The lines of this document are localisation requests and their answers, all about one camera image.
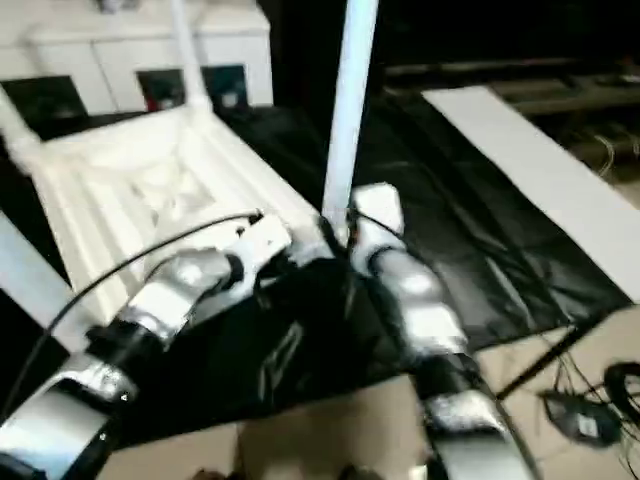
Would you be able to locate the white plastic table top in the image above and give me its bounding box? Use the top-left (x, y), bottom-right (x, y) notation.
top-left (14, 97), bottom-right (334, 324)

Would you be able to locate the black table mat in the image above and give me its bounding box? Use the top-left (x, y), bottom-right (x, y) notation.
top-left (0, 94), bottom-right (631, 446)

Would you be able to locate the white flat board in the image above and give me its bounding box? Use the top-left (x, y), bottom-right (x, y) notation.
top-left (422, 84), bottom-right (640, 305)

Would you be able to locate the black tripod stand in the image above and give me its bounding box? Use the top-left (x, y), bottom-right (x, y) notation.
top-left (494, 323), bottom-right (587, 401)

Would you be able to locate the white sideboard cabinet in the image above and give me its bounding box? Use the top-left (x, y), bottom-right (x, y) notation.
top-left (0, 0), bottom-right (275, 117)

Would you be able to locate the black adapter box with label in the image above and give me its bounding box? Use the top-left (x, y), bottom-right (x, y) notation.
top-left (541, 391), bottom-right (620, 445)

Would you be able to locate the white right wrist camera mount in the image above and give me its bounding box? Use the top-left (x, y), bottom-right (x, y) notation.
top-left (347, 183), bottom-right (405, 275)

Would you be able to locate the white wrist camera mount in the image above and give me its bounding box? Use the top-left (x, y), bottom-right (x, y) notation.
top-left (227, 214), bottom-right (295, 292)
top-left (347, 183), bottom-right (405, 275)

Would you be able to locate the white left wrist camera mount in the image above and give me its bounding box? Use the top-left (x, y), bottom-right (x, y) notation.
top-left (227, 214), bottom-right (295, 292)

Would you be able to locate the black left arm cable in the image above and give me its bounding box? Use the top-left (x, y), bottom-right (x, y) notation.
top-left (0, 209), bottom-right (265, 426)

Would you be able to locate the black coiled cable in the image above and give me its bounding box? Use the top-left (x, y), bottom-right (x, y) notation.
top-left (602, 362), bottom-right (640, 427)

